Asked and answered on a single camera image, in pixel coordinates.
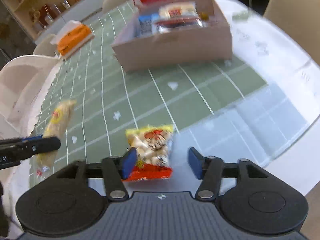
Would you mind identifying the flatbread packet with red label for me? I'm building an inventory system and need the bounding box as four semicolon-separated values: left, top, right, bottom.
152;2;200;28

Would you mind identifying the white lace-edged cover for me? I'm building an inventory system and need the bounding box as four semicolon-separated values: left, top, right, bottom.
0;54;64;205

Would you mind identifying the yellow red snack packet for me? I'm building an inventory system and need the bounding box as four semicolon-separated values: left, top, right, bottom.
125;124;174;182

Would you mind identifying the beige dining chair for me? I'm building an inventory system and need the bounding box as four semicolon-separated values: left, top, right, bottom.
32;34;58;57
263;0;320;67

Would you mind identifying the silver foil snack packet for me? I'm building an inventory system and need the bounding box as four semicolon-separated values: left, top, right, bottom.
157;19;209;34

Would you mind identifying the beige snack packet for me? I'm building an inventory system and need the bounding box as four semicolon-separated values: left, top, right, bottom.
36;99;77;179

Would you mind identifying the orange tissue box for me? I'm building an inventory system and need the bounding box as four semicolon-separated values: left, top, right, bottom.
51;20;95;60

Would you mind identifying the pink cardboard box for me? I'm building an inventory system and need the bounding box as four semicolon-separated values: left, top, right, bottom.
111;0;233;73

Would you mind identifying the white wooden shelf cabinet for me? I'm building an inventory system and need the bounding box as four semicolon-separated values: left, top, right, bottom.
0;0;105;43

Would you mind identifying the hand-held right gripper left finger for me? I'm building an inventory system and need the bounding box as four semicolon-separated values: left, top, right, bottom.
56;147;138;200

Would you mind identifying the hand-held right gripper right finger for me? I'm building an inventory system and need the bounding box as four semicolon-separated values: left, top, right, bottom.
188;147;269;200

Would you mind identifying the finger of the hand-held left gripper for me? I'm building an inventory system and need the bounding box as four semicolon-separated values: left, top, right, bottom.
21;135;43;143
26;136;62;153

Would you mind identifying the green checked tablecloth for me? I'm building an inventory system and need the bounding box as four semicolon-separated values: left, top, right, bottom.
30;0;268;188

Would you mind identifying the blue white snack packet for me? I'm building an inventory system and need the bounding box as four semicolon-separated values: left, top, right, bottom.
138;14;160;37

